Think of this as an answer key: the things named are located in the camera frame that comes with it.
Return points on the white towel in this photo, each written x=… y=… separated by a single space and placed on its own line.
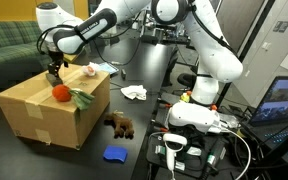
x=134 y=92

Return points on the open black laptop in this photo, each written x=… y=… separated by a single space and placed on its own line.
x=280 y=100

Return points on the green plaid sofa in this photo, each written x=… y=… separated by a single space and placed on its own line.
x=7 y=43

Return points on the black electronics box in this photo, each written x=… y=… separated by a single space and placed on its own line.
x=160 y=35

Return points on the large cardboard box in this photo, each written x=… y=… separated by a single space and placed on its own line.
x=50 y=116

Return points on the white VR controller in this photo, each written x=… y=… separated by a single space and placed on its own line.
x=172 y=150

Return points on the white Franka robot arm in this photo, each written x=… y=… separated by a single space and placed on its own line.
x=214 y=60

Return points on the small orange knob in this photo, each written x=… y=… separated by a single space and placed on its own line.
x=214 y=107

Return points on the black office chair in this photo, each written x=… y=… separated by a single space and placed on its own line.
x=187 y=80

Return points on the black equipment tray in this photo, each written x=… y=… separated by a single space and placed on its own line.
x=197 y=160

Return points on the brown plush moose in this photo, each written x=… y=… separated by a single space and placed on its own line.
x=120 y=125

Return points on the black orange-tipped tool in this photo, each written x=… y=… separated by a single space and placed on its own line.
x=160 y=128

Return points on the white VR headset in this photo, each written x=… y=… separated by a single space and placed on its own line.
x=190 y=116

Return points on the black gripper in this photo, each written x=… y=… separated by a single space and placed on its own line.
x=56 y=58

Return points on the clear plastic wrapper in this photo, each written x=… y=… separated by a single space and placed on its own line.
x=229 y=120

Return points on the grey door sign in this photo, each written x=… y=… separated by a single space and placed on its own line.
x=281 y=26

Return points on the black tripod pole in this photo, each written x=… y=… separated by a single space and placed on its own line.
x=252 y=36

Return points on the yellow bottle orange cap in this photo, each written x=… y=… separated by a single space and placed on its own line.
x=185 y=97

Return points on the orange plush carrot green leaves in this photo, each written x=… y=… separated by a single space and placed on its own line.
x=61 y=92

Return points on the blue sponge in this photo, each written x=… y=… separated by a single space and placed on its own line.
x=115 y=154

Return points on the small black remote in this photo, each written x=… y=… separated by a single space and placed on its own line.
x=123 y=74

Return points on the white-framed tablet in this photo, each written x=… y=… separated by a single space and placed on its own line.
x=110 y=68

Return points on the white light switch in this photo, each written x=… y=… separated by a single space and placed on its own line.
x=266 y=45

